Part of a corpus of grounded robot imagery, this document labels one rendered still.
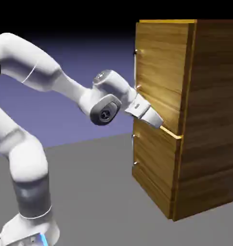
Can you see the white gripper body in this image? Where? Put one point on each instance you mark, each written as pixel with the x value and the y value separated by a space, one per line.
pixel 153 117

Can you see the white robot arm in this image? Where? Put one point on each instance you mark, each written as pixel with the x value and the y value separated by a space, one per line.
pixel 41 65

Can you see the large wooden cabinet door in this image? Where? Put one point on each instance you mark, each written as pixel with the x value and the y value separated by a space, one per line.
pixel 160 67

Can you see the light wooden cabinet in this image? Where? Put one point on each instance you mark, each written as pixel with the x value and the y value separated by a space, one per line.
pixel 209 115

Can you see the small wooden cabinet door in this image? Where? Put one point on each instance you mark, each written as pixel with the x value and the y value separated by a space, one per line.
pixel 155 165

